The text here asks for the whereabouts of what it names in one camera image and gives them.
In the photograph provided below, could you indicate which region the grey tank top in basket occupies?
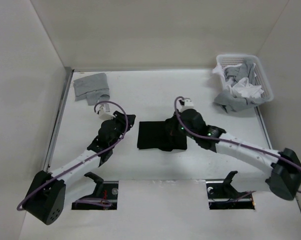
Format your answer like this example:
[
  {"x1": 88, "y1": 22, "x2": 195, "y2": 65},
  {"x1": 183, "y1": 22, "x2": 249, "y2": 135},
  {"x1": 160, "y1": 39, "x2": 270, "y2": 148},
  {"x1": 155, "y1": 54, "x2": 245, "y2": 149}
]
[{"x1": 214, "y1": 59, "x2": 266, "y2": 113}]

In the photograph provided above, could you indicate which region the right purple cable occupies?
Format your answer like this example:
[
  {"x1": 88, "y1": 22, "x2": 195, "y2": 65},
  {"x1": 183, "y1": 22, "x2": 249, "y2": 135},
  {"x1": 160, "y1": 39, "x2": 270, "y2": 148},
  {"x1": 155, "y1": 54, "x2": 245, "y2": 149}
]
[{"x1": 174, "y1": 96, "x2": 301, "y2": 196}]

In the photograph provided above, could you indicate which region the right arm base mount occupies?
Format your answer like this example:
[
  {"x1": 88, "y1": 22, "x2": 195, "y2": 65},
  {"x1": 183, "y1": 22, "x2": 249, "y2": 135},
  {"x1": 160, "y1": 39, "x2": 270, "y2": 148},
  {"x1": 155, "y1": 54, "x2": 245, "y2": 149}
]
[{"x1": 206, "y1": 171, "x2": 255, "y2": 210}]

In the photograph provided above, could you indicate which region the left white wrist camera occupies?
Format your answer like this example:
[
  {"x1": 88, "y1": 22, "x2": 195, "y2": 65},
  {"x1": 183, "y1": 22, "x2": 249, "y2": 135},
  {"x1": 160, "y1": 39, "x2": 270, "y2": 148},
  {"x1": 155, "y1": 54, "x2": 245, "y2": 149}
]
[{"x1": 94, "y1": 103, "x2": 115, "y2": 121}]

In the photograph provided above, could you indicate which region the folded grey tank top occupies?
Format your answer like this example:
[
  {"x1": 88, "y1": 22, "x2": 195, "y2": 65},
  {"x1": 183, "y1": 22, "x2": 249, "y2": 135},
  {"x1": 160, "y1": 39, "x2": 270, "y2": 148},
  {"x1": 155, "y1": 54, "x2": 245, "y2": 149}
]
[{"x1": 73, "y1": 72, "x2": 110, "y2": 106}]

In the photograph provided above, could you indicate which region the white tank top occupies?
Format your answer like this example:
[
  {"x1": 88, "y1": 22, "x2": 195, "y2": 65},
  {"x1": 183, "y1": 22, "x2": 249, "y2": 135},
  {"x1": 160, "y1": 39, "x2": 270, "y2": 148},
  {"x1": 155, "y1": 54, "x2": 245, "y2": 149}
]
[{"x1": 212, "y1": 63, "x2": 264, "y2": 99}]

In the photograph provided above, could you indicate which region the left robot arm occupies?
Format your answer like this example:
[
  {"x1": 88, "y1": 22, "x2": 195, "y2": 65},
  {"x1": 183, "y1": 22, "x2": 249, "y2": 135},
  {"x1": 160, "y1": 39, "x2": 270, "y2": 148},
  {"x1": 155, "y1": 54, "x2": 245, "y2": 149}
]
[{"x1": 17, "y1": 111, "x2": 136, "y2": 225}]

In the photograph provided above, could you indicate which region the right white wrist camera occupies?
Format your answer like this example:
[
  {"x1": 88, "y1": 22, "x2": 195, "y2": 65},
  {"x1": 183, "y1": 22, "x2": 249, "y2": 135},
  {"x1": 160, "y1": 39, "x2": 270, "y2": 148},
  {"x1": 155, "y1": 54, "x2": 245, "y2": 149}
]
[{"x1": 179, "y1": 98, "x2": 194, "y2": 113}]

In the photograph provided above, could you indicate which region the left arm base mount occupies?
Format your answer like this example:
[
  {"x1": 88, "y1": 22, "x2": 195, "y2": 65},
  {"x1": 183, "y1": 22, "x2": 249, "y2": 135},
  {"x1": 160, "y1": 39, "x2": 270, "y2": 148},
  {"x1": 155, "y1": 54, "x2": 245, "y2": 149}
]
[{"x1": 71, "y1": 172, "x2": 119, "y2": 211}]

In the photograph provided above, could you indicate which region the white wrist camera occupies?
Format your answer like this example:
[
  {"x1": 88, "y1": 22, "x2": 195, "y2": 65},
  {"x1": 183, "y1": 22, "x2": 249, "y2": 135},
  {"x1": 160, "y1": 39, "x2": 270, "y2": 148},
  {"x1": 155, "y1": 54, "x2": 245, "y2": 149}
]
[
  {"x1": 179, "y1": 98, "x2": 194, "y2": 113},
  {"x1": 94, "y1": 103, "x2": 115, "y2": 121}
]

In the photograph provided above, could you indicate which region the black tank top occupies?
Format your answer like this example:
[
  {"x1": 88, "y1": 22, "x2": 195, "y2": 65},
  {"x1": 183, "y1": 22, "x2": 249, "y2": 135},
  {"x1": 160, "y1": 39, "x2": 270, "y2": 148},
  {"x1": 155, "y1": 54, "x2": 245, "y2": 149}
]
[{"x1": 137, "y1": 121, "x2": 188, "y2": 152}]

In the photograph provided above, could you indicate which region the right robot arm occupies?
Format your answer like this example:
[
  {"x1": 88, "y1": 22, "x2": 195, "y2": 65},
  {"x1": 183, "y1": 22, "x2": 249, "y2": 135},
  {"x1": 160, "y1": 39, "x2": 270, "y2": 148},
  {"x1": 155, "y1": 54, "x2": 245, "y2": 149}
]
[{"x1": 165, "y1": 108, "x2": 301, "y2": 201}]

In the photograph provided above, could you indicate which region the white plastic basket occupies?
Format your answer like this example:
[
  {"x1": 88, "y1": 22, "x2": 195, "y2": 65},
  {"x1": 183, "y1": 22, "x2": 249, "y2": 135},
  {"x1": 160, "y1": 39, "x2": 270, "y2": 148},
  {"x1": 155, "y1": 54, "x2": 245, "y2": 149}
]
[{"x1": 216, "y1": 53, "x2": 274, "y2": 102}]

